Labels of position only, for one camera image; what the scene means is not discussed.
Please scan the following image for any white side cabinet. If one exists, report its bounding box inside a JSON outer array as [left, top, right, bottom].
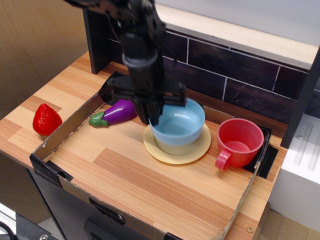
[[268, 114, 320, 231]]

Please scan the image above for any dark brick backsplash panel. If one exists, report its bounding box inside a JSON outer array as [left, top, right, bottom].
[[108, 27, 320, 125]]

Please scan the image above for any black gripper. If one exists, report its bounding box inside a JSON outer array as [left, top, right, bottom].
[[107, 56, 187, 126]]

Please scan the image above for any purple toy eggplant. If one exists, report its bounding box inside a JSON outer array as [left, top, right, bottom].
[[88, 99, 138, 127]]

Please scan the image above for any cardboard border with black tape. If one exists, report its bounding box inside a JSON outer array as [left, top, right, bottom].
[[30, 84, 278, 240]]

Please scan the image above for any red plastic cup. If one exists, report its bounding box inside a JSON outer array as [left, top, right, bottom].
[[215, 118, 265, 171]]

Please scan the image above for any light blue plastic bowl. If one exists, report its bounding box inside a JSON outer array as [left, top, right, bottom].
[[149, 98, 205, 146]]

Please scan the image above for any black vertical post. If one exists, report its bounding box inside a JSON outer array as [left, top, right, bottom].
[[280, 49, 320, 149]]

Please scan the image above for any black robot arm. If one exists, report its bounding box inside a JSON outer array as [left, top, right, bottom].
[[68, 0, 187, 126]]

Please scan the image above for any yellow plastic plate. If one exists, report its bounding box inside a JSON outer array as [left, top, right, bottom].
[[143, 124, 212, 165]]

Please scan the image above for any red toy strawberry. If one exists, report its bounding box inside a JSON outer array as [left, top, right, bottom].
[[32, 103, 63, 136]]

